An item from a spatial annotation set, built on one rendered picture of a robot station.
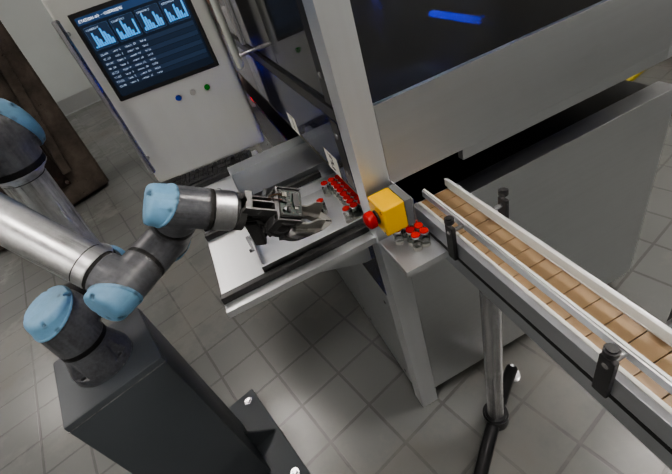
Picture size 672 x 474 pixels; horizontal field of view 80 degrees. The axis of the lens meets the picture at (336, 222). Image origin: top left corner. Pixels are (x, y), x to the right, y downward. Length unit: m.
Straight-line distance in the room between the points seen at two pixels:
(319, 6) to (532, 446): 1.46
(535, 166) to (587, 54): 0.29
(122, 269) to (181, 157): 1.16
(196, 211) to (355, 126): 0.35
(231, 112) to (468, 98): 1.10
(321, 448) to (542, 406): 0.82
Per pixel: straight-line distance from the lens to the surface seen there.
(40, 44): 8.04
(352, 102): 0.81
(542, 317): 0.76
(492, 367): 1.25
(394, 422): 1.70
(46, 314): 1.12
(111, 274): 0.75
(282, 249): 1.07
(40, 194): 1.03
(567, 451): 1.67
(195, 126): 1.81
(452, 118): 0.96
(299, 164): 1.41
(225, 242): 1.20
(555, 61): 1.12
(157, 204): 0.71
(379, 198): 0.87
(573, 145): 1.30
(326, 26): 0.77
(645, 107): 1.48
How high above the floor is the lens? 1.54
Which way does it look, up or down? 37 degrees down
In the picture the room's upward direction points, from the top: 19 degrees counter-clockwise
